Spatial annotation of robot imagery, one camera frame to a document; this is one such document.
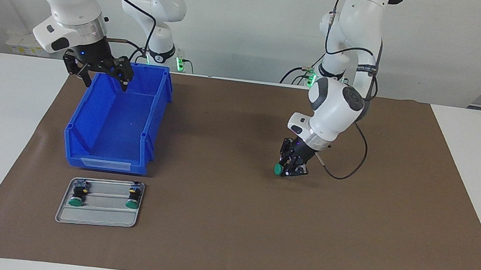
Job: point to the brown table mat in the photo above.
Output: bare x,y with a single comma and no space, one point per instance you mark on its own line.
257,224

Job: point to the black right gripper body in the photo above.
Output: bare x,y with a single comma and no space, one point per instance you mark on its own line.
94,55

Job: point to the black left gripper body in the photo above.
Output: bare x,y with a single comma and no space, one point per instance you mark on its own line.
301,154

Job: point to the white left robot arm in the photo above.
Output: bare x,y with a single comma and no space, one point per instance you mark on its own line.
335,110

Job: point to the white cardboard box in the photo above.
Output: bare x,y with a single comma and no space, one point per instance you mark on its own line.
20,41

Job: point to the blue plastic storage bin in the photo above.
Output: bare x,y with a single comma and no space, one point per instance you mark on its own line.
117,129

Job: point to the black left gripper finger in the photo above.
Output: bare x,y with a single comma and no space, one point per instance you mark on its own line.
285,152
298,172

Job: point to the silver metal tray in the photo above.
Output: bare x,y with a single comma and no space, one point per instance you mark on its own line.
97,216

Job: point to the green push button switch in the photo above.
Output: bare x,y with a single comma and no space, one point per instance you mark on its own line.
75,199
278,169
132,203

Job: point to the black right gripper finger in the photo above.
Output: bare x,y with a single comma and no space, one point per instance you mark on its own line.
124,75
76,68

